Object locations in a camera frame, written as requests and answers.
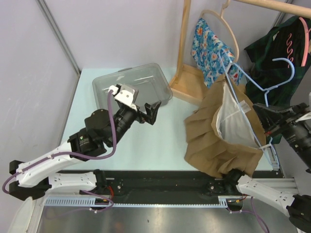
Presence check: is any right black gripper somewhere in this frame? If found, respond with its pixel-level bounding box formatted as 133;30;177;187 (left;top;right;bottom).
251;100;311;168

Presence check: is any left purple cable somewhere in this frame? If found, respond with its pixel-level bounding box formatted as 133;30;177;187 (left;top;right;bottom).
1;91;117;216

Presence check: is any beige wooden hanger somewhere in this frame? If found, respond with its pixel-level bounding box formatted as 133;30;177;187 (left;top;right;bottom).
199;0;240;62

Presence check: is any wooden clothes rack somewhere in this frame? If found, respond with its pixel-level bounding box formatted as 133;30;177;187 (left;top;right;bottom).
169;0;311;107

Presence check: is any green plaid garment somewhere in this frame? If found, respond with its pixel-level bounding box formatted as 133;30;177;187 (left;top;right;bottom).
244;16;311;144

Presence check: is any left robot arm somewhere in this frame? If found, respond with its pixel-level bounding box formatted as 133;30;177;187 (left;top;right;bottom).
3;101;161;200

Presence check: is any pink plastic hanger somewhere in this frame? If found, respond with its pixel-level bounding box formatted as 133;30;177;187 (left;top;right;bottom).
286;17;311;67

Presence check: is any tan garment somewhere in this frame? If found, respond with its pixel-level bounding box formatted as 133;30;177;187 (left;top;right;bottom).
184;75;266;178

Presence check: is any clear plastic tray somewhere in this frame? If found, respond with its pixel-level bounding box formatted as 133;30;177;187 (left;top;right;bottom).
92;63;173;111

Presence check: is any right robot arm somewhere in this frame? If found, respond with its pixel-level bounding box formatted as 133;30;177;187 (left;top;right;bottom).
224;103;311;233

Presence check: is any blue floral skirt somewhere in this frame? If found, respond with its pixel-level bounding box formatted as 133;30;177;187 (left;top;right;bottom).
190;18;233;88

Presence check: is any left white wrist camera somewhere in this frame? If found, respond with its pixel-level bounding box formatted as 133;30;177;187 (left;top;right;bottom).
109;84;139;112

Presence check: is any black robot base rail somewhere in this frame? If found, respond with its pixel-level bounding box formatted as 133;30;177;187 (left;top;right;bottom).
80;169;253;214

